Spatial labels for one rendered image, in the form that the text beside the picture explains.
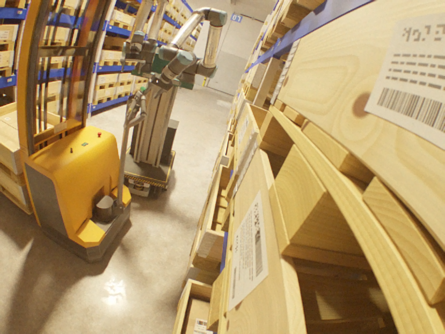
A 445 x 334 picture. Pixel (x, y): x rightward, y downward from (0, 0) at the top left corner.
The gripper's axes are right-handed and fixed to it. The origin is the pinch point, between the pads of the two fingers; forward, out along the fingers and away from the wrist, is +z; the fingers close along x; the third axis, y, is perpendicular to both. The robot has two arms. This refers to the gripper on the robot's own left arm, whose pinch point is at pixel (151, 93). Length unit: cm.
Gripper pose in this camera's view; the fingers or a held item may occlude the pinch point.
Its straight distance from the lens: 129.9
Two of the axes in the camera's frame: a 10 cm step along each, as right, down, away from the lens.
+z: -7.4, 4.5, 5.0
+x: 6.2, 1.8, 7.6
